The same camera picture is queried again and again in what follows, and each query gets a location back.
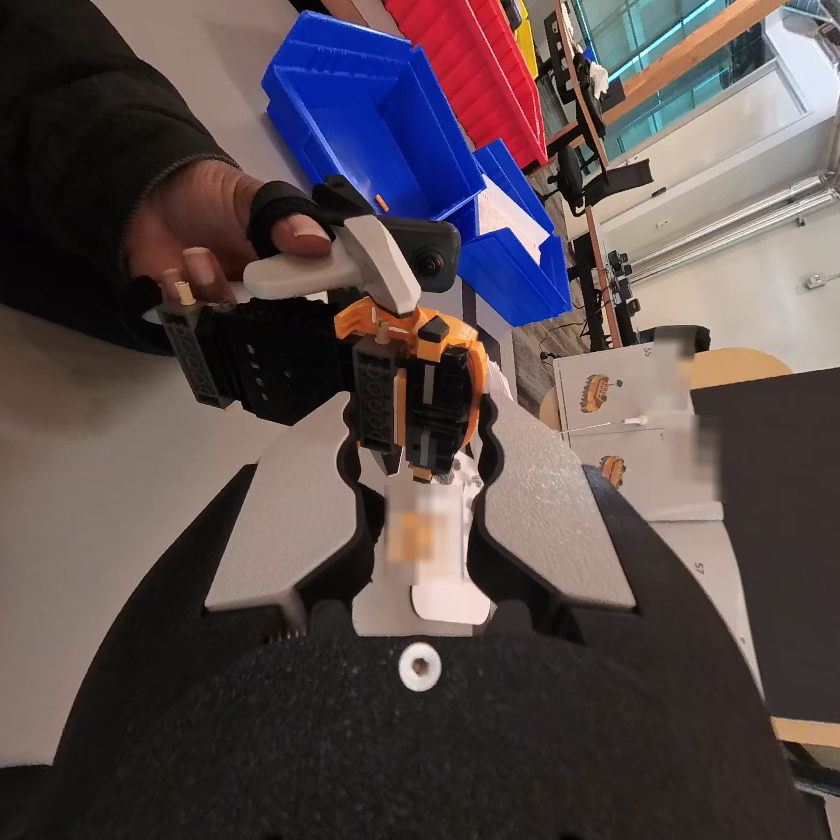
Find black backdrop panel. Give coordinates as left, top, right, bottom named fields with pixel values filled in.
left=689, top=367, right=840, bottom=726

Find red plastic bin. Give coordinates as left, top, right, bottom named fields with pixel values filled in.
left=384, top=0, right=549, bottom=175

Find blue plastic bin with paper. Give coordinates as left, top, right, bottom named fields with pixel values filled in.
left=456, top=138, right=573, bottom=329

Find metal pipes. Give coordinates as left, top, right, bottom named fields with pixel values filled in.
left=620, top=172, right=840, bottom=280

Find black office chair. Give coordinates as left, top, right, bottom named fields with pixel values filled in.
left=556, top=146, right=655, bottom=217

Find wooden edged office desk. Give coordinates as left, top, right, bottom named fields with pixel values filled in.
left=571, top=205, right=624, bottom=349
left=550, top=0, right=608, bottom=173

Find white book stand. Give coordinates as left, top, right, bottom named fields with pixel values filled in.
left=561, top=415, right=651, bottom=435

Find lego instruction booklet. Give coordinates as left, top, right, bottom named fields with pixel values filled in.
left=551, top=344, right=767, bottom=703

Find person's left forearm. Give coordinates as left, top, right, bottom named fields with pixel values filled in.
left=0, top=0, right=245, bottom=357

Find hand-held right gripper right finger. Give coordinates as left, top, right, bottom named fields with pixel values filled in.
left=463, top=392, right=637, bottom=613

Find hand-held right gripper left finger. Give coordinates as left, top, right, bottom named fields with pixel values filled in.
left=204, top=392, right=388, bottom=614

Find yellow plastic bin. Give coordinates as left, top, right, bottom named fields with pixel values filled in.
left=502, top=0, right=540, bottom=74

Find orange and black lego car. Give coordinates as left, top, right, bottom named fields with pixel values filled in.
left=159, top=279, right=490, bottom=488

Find person's left hand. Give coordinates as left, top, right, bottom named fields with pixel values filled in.
left=125, top=157, right=333, bottom=301

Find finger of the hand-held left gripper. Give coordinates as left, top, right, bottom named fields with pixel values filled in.
left=341, top=216, right=423, bottom=318

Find large blue plastic bin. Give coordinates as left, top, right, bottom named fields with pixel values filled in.
left=261, top=10, right=490, bottom=223

